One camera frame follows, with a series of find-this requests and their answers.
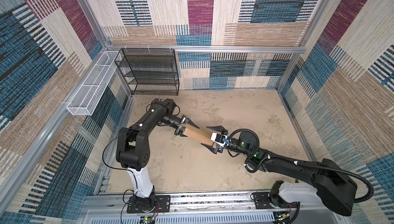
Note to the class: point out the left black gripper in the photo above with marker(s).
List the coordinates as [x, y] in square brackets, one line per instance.
[180, 130]

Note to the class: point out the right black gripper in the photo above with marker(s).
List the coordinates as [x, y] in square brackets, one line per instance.
[213, 149]

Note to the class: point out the brown cardboard box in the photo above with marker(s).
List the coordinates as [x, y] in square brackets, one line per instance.
[197, 134]

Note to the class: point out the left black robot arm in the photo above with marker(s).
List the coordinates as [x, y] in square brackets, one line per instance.
[133, 150]

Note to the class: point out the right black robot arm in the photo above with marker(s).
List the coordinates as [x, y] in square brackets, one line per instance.
[334, 186]

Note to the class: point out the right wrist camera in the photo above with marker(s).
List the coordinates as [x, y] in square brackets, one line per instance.
[220, 139]

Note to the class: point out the aluminium front rail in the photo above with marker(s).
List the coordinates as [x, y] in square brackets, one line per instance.
[184, 202]

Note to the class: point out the black wire mesh shelf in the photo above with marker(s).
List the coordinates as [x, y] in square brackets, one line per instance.
[149, 71]

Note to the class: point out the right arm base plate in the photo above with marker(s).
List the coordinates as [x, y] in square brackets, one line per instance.
[271, 200]

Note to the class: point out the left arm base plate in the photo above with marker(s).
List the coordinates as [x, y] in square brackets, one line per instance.
[150, 204]

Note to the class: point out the white wire mesh basket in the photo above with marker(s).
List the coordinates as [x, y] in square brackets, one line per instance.
[88, 95]

